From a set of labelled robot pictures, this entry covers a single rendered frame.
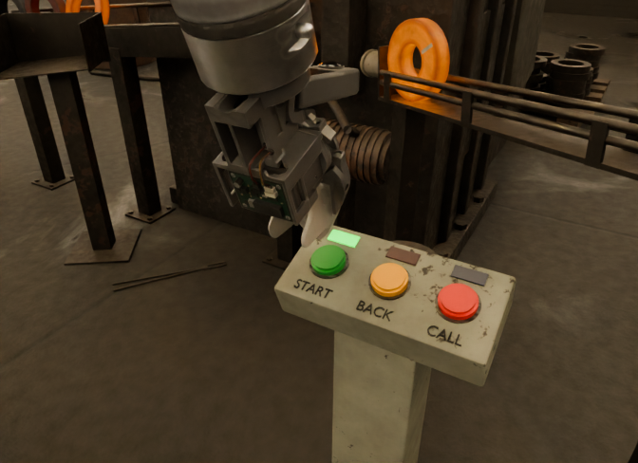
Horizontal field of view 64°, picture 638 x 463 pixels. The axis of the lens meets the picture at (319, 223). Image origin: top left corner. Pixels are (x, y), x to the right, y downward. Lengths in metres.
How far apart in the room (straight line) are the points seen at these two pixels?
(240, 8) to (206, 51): 0.04
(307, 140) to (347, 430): 0.41
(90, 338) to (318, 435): 0.67
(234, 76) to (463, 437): 0.99
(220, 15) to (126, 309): 1.29
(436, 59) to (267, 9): 0.69
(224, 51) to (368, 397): 0.43
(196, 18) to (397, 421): 0.48
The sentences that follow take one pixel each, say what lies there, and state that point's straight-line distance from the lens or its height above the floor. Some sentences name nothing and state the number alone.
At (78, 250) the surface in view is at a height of 0.01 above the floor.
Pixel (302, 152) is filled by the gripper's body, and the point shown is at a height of 0.78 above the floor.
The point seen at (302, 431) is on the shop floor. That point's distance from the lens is 1.19.
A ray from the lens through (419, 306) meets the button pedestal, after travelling 0.55.
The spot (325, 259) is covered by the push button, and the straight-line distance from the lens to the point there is 0.58.
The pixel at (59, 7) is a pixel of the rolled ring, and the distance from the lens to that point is 2.04.
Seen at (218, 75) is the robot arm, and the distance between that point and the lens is 0.37.
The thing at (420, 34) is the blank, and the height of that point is 0.76.
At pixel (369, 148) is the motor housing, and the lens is 1.15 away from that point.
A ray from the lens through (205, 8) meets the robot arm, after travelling 0.34.
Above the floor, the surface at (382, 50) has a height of 0.71.
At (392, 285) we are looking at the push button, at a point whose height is 0.61.
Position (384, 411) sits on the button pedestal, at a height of 0.44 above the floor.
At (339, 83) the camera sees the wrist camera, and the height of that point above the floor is 0.81.
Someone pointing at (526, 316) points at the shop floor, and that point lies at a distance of 1.55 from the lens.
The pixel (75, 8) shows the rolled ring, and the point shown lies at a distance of 2.03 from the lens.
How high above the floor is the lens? 0.94
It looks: 30 degrees down
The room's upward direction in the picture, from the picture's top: straight up
